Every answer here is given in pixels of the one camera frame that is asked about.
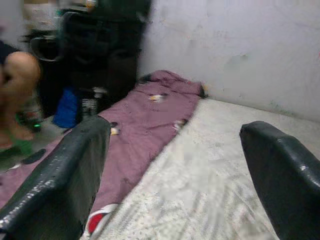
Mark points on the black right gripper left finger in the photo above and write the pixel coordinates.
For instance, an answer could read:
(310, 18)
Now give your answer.
(57, 195)

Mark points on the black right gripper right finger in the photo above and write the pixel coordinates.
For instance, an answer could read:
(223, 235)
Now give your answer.
(287, 190)

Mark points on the person in black clothes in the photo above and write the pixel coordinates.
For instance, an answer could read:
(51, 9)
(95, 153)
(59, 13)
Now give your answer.
(20, 75)

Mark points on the green plastic stool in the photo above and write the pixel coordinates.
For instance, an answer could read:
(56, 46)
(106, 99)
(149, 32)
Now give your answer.
(23, 147)

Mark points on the black bag white lettering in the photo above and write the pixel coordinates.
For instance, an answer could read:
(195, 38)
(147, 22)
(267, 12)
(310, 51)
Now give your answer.
(90, 105)

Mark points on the white quilted mattress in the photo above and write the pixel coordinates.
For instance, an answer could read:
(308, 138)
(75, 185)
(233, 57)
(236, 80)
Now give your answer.
(200, 175)

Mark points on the mauve cartoon print blanket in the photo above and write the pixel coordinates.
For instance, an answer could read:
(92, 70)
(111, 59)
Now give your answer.
(150, 125)

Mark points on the blue bag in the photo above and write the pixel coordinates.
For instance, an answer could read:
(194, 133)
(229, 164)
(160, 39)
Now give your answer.
(66, 110)

